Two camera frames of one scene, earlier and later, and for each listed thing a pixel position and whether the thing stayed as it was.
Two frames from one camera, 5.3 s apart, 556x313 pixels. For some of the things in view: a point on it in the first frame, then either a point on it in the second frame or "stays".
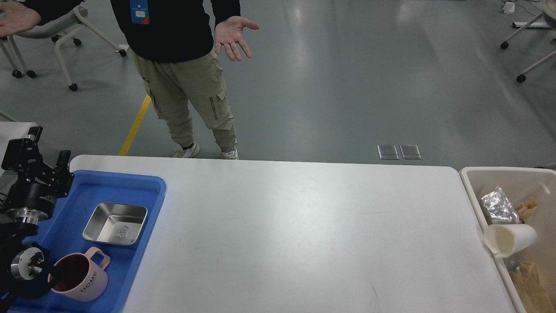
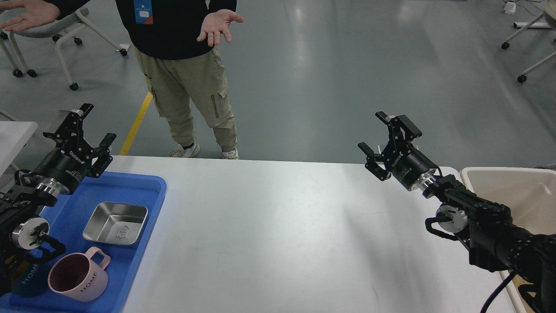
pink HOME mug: [84, 277] stays
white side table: [9, 130] stays
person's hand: [228, 33] to [216, 23]
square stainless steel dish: [115, 223] stays
